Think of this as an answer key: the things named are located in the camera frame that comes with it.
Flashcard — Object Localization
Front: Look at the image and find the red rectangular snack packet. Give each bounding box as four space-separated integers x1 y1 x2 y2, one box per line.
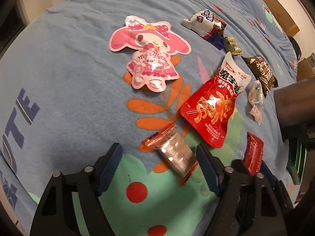
243 132 264 176

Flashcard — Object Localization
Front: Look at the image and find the clear red-edged wafer packet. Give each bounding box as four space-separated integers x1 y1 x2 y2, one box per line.
143 123 198 186

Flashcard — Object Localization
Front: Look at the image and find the red spicy strips snack bag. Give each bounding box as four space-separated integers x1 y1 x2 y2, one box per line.
181 52 251 148

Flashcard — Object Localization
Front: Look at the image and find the clear Lucky nougat candy packet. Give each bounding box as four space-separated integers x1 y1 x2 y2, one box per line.
248 80 264 125

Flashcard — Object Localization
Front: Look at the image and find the black electric kettle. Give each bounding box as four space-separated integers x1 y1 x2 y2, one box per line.
273 77 314 149

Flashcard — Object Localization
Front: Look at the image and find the dark brown gold snack bag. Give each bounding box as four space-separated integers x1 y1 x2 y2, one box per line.
242 55 278 98

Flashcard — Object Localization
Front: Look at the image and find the small olive snack packet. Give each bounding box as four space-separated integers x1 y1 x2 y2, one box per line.
224 36 244 56

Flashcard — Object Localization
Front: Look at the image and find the pink My Melody snack bag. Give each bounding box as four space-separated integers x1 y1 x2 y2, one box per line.
109 16 191 92

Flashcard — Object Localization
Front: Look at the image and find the wooden headboard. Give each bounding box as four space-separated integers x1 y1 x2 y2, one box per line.
263 0 299 37

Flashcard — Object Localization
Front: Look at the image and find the white brown chocolate snack bag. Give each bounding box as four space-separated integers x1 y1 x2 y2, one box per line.
181 10 226 50

